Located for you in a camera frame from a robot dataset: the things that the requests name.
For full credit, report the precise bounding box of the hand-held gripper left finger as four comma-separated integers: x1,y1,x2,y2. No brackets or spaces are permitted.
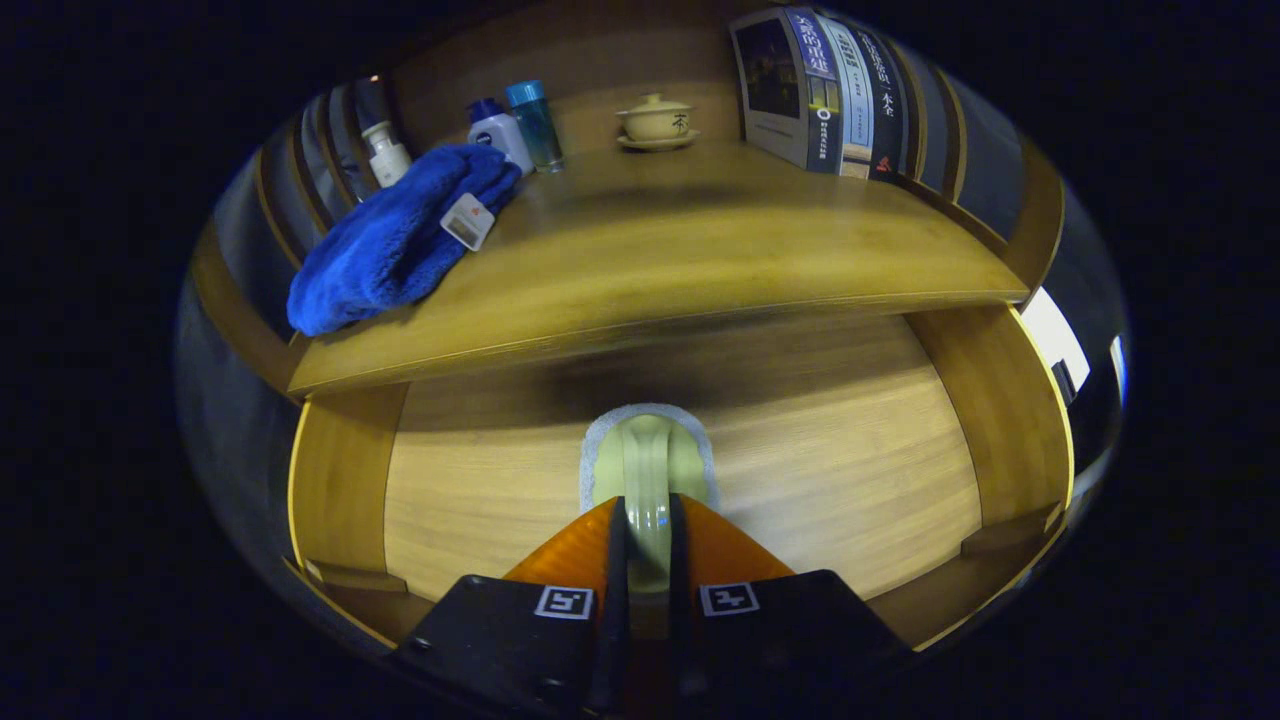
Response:
395,497,631,716

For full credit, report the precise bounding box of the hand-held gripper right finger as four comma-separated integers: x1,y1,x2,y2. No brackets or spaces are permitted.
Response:
668,493,913,701

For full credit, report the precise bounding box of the pale green sponge scrubber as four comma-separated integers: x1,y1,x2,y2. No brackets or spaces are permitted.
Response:
580,403,721,596

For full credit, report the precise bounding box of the wooden drawer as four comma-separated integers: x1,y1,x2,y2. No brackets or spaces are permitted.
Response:
285,305,1076,651

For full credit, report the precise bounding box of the wooden countertop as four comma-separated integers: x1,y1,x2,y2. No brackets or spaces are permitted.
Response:
288,140,1031,398

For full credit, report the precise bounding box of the blue towel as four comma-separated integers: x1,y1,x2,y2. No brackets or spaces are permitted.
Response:
287,143,523,338

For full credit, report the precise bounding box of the beige lidded teacup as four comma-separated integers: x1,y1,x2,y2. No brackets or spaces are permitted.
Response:
615,93,701,153

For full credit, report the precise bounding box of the teal bottle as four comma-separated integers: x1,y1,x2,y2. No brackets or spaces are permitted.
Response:
503,80,565,174

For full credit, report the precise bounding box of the white bottle with blue cap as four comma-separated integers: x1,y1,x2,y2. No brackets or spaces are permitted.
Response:
467,97,535,177

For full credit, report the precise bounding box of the white pump bottle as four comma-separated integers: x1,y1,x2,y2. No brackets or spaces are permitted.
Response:
360,120,413,189

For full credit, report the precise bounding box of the book with blue spine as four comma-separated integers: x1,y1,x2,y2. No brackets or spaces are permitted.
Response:
730,8,846,174

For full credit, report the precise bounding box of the book with pale spine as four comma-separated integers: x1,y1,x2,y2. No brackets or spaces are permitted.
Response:
812,12,876,181

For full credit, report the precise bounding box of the book with black spine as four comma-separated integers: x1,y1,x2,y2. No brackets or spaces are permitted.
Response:
850,22,911,184

